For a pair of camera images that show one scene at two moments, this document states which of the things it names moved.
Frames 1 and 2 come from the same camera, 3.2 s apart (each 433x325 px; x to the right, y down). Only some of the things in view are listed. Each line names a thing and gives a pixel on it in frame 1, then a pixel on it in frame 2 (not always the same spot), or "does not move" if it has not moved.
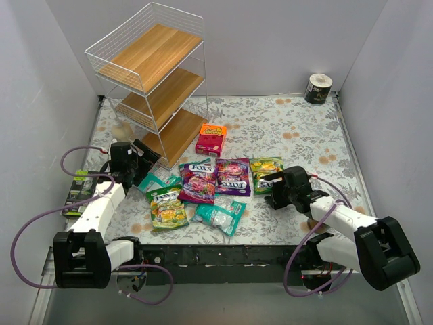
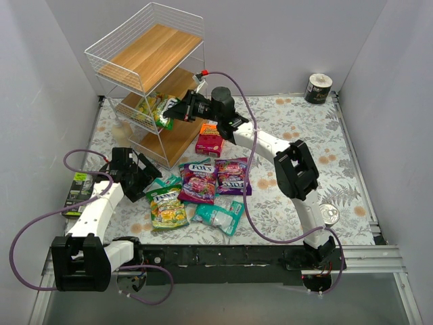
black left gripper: (143, 157) → (137, 177)
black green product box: (82, 189) does not move
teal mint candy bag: (225, 217) does not move
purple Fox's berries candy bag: (198, 183) does not move
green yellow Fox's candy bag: (264, 166) → (152, 106)
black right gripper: (277, 189) → (191, 107)
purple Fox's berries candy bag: (233, 177) does not move
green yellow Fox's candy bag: (167, 208) does not move
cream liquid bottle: (123, 133) does not move
